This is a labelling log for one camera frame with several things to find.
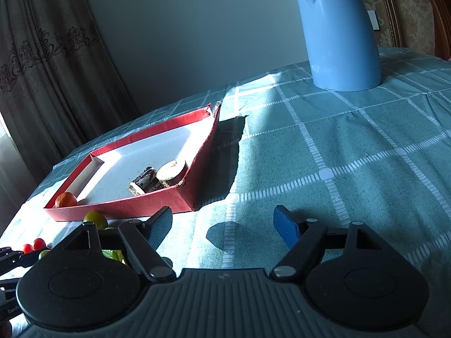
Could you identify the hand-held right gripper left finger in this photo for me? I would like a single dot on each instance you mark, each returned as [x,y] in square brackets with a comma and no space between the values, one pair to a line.
[160,224]

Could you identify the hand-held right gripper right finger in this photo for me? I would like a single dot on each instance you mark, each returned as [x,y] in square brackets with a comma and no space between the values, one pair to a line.
[286,226]

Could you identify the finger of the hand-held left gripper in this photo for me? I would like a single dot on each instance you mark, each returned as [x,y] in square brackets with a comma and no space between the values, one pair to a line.
[16,258]

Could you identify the red cherry tomato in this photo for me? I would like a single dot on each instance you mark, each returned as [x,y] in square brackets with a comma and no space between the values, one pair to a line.
[28,248]
[39,243]

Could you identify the red cardboard box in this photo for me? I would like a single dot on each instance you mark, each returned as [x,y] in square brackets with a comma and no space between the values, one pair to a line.
[141,204]

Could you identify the green vegetable piece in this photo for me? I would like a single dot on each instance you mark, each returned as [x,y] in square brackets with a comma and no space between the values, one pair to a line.
[112,255]

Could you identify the large green tomato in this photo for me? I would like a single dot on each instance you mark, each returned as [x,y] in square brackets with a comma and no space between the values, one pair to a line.
[96,219]

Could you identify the dark bark piece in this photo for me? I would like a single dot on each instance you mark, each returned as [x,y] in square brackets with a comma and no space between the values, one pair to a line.
[149,181]

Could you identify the pale round wood slice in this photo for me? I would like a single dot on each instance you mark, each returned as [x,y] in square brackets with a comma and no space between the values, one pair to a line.
[171,171]

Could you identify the orange fruit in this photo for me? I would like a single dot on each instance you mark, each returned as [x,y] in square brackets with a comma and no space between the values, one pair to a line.
[65,200]

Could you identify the teal checked tablecloth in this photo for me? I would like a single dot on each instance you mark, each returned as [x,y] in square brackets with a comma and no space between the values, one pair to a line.
[352,165]

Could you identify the blue kettle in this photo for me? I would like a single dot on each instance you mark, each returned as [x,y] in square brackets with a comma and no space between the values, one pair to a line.
[338,42]

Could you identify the patterned grey curtain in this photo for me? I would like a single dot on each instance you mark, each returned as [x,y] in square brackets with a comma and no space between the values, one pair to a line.
[53,60]

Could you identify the wooden chair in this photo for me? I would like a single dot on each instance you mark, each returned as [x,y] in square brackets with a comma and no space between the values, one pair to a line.
[438,14]

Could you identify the white wall socket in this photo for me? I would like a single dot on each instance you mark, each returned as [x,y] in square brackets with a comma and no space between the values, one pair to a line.
[373,20]

